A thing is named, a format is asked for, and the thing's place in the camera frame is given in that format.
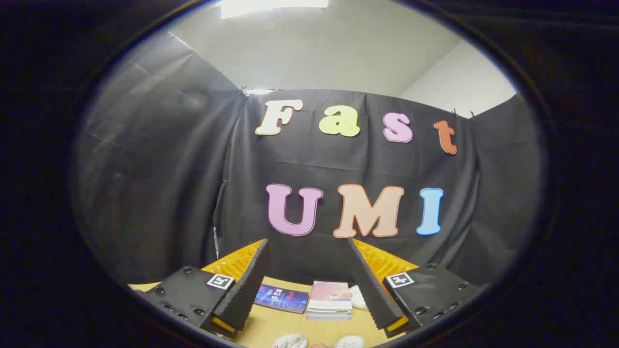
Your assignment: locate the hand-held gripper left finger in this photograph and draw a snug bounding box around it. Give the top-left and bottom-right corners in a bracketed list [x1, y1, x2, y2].
[130, 238, 271, 340]

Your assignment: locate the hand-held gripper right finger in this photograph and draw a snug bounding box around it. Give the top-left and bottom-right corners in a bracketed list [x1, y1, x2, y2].
[346, 237, 484, 339]

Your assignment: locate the white fluffy ball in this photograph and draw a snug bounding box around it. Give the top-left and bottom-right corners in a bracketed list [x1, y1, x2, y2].
[349, 285, 368, 310]

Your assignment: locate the blue cover book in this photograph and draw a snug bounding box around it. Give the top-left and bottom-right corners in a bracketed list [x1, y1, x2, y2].
[255, 284, 309, 314]

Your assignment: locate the pink cover book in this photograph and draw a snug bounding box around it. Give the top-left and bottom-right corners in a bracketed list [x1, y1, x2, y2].
[308, 281, 353, 312]

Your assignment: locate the black backdrop cloth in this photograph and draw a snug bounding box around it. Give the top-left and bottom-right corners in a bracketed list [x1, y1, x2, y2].
[73, 31, 542, 287]

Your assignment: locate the ceiling light panel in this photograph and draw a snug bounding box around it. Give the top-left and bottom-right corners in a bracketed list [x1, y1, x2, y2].
[220, 0, 329, 20]

